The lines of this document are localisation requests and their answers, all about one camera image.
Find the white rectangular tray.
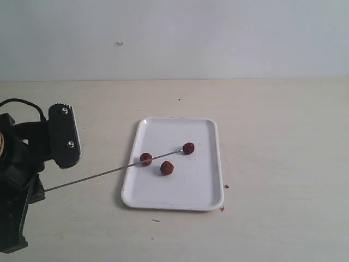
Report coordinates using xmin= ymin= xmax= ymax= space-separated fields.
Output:
xmin=121 ymin=117 xmax=224 ymax=211

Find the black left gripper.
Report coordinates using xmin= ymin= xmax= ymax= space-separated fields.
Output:
xmin=1 ymin=114 xmax=51 ymax=253

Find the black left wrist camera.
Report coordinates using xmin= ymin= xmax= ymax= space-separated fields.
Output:
xmin=48 ymin=103 xmax=81 ymax=169

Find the thin metal skewer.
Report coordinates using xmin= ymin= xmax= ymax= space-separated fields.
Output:
xmin=44 ymin=149 xmax=183 ymax=193

